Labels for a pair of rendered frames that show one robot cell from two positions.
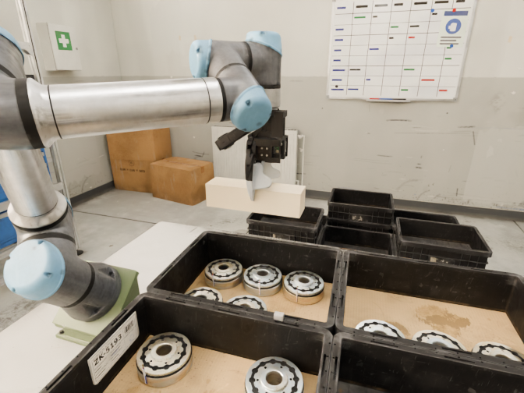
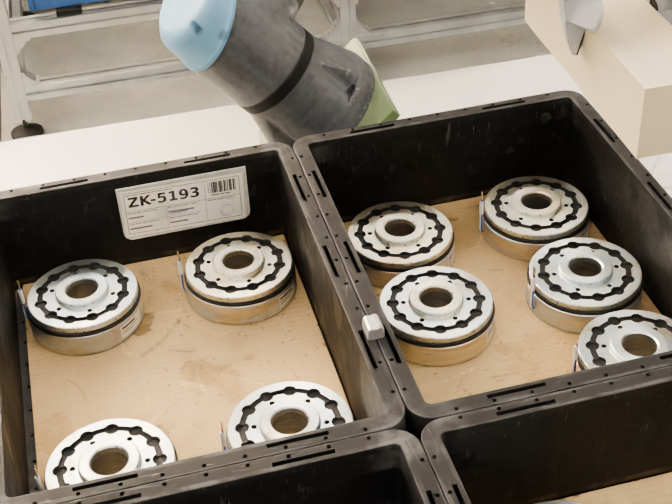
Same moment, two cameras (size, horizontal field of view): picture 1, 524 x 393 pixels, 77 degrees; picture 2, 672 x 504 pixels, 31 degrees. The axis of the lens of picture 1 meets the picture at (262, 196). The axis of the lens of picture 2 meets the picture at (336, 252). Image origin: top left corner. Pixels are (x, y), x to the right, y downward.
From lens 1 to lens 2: 0.67 m
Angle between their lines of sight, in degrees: 55
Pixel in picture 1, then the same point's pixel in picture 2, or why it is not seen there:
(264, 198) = (595, 59)
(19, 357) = not seen: hidden behind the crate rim
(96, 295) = (293, 114)
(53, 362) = not seen: hidden behind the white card
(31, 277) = (178, 21)
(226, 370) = (289, 367)
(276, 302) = (541, 348)
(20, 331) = (238, 122)
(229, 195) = (553, 13)
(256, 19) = not seen: outside the picture
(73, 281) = (245, 63)
